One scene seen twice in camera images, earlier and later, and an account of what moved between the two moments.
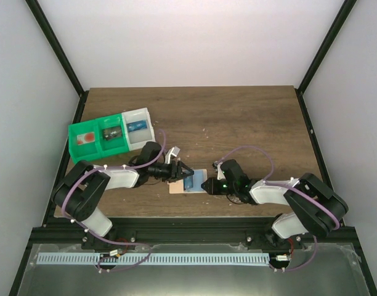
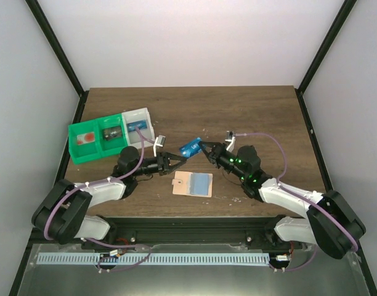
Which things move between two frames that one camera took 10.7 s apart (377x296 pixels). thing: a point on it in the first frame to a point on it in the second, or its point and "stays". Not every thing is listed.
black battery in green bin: x=112 y=132 stays
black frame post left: x=54 y=41 stays
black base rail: x=56 y=231 stays
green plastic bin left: x=84 y=141 stays
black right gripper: x=212 y=189 to x=218 y=149
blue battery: x=188 y=182 to x=190 y=148
